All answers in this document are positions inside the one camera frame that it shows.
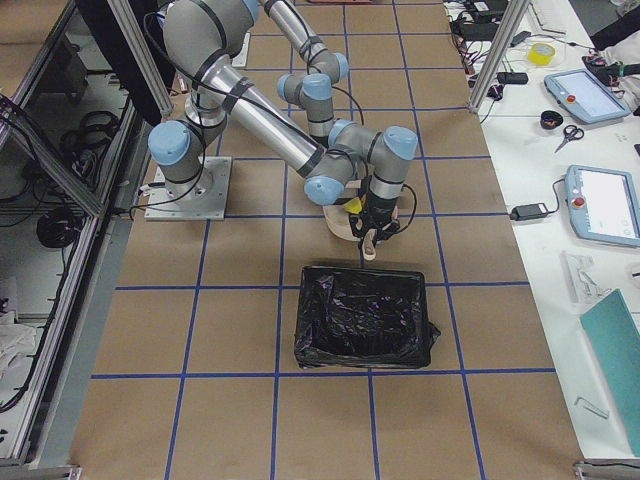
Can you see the cream dustpan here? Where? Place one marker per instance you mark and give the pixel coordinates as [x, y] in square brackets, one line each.
[338, 222]

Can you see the metal hex key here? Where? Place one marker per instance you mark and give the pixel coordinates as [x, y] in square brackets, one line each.
[586, 404]

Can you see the small black bowl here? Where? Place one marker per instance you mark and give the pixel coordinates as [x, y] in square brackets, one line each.
[550, 119]

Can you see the clear plastic packet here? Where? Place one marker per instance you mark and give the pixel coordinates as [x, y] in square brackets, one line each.
[583, 289]

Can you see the aluminium frame post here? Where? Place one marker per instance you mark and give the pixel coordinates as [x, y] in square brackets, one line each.
[512, 18]

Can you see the yellow trash piece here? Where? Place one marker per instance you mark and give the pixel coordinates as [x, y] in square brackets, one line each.
[353, 206]

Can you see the black scissors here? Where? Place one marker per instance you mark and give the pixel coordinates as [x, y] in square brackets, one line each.
[571, 133]

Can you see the aluminium rack frame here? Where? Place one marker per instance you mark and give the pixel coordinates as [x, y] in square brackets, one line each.
[72, 157]

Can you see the yellow tape roll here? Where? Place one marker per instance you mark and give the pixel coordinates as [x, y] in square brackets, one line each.
[541, 54]

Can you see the teal folder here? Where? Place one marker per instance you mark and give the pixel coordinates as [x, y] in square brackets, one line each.
[614, 339]

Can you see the blue teach pendant upper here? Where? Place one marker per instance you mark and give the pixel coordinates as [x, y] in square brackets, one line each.
[584, 97]

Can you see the black lined trash bin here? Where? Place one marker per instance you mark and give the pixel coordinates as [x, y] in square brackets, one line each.
[363, 318]

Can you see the black power adapter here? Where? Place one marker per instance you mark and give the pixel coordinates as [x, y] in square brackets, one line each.
[528, 212]

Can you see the blue teach pendant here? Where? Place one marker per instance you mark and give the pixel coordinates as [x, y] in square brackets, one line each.
[584, 97]
[602, 205]

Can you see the blue teach pendant lower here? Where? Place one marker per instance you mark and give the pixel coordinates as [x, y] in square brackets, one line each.
[602, 205]

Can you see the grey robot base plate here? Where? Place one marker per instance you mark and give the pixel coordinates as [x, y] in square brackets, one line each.
[194, 201]

